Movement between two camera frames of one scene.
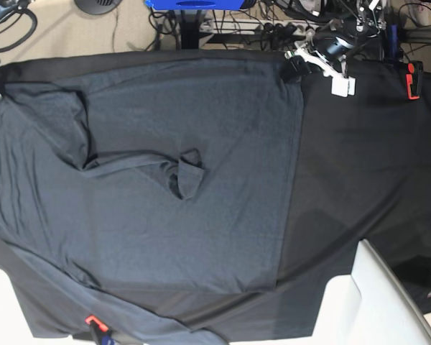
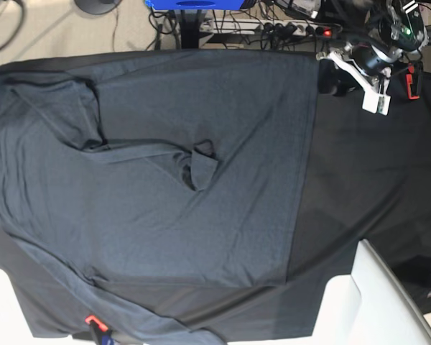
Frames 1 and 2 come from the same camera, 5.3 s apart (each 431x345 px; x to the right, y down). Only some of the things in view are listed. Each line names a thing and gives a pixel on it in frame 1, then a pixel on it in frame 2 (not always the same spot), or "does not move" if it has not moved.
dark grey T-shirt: (117, 187) does not move
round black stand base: (98, 7) does not move
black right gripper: (331, 43) → (332, 80)
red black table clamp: (415, 70) does not move
